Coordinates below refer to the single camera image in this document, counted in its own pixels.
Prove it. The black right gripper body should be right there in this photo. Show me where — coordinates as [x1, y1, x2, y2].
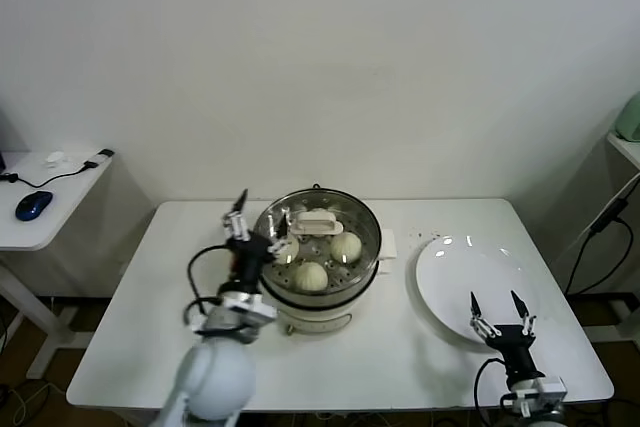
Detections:
[486, 325, 546, 384]

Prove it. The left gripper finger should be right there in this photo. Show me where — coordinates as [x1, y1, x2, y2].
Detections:
[267, 211, 297, 256]
[222, 189, 252, 244]

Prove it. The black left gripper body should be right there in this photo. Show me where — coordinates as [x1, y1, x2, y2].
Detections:
[228, 232, 272, 294]

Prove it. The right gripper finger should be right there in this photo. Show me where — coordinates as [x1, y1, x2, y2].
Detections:
[468, 291, 502, 341]
[509, 289, 538, 339]

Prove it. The glass pot lid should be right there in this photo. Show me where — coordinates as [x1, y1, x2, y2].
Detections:
[255, 189, 384, 294]

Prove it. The stainless steel steamer basket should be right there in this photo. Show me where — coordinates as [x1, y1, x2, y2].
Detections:
[251, 188, 384, 307]

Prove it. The white round plate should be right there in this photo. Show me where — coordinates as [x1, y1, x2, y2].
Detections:
[415, 234, 544, 347]

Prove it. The white side table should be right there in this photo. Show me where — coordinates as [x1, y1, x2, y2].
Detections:
[0, 149, 115, 381]

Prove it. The white crumpled tissue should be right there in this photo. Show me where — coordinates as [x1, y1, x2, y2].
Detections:
[43, 150, 74, 168]

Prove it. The white desk with appliance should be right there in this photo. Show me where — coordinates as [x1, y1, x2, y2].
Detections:
[607, 130, 640, 171]

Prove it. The blue computer mouse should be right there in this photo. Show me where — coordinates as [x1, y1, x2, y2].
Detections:
[14, 190, 54, 222]

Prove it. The pale green appliance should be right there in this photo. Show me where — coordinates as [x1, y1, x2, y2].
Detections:
[613, 96, 640, 143]

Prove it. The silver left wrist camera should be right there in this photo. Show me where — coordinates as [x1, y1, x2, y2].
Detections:
[217, 290, 276, 322]

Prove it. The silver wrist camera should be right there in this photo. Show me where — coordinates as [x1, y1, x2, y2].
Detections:
[217, 290, 276, 322]
[501, 376, 569, 416]

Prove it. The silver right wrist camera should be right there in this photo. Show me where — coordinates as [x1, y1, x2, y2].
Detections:
[501, 376, 569, 416]

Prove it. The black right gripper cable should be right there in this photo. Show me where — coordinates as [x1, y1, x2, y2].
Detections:
[473, 357, 511, 427]

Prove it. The black hanging power cable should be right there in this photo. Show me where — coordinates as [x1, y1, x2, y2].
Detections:
[554, 171, 640, 298]

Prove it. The black cable with adapter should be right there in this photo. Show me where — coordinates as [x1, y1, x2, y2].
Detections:
[0, 148, 115, 188]

